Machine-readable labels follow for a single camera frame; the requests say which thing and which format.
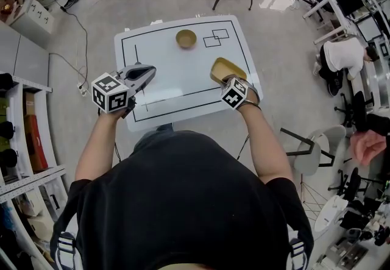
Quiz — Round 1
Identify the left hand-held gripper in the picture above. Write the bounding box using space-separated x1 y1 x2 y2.
91 62 157 119

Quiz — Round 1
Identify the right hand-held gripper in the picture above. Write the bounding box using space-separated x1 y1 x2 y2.
221 76 261 110

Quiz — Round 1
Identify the rectangular tan tray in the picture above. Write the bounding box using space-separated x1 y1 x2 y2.
209 57 248 84

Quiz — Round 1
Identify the person's right forearm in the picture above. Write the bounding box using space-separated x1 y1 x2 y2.
239 102 295 185

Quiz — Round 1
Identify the person's left forearm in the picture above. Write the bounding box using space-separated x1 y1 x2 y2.
74 110 127 181

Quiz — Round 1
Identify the round tan bowl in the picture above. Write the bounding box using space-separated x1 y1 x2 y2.
175 29 198 49

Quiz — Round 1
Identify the gray shell chair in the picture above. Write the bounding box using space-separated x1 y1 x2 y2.
294 124 348 221

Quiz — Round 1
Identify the white drawer cabinet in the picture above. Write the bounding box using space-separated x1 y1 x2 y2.
9 0 55 47

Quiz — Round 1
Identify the white tall cabinet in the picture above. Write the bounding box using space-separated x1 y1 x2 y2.
0 20 50 88

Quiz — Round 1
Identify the person's black t-shirt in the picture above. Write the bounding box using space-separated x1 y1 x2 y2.
50 130 314 270

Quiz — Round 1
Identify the white desk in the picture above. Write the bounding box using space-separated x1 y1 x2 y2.
303 0 357 44

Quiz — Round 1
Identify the black monitor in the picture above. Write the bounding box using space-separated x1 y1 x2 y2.
335 0 366 18

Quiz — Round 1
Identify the white-screen monitor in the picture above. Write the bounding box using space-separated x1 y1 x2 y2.
355 14 383 43

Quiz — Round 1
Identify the white round side table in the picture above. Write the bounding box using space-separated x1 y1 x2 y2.
313 194 350 233

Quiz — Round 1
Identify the white shelf unit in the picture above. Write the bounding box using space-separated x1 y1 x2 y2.
0 72 69 270

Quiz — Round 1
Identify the black floor cable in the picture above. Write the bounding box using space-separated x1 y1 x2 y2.
48 9 89 87

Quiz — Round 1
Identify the black metal frame stool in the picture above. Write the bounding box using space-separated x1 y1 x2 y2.
279 127 336 168

